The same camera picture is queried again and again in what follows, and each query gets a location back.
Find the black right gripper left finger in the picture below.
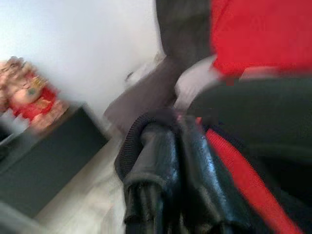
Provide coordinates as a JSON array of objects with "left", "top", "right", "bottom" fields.
[{"left": 123, "top": 122, "right": 183, "bottom": 234}]

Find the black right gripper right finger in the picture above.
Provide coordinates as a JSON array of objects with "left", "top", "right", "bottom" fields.
[{"left": 178, "top": 117, "right": 254, "bottom": 234}]

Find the black shirt red trim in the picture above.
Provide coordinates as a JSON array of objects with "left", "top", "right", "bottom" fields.
[{"left": 114, "top": 78, "right": 312, "bottom": 234}]

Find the white grey cushion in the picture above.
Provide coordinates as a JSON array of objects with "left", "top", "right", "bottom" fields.
[{"left": 174, "top": 55, "right": 221, "bottom": 109}]

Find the black television console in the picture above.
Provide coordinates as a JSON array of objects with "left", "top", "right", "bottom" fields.
[{"left": 0, "top": 103, "right": 109, "bottom": 219}]

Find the dark sofa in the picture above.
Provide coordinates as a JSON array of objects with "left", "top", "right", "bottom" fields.
[{"left": 103, "top": 0, "right": 214, "bottom": 134}]

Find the red laughing Buddha statue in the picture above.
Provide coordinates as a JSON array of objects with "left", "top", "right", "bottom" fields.
[{"left": 0, "top": 55, "right": 60, "bottom": 129}]

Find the red fabric cushion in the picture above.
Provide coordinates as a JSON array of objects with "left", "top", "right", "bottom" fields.
[{"left": 210, "top": 0, "right": 312, "bottom": 77}]

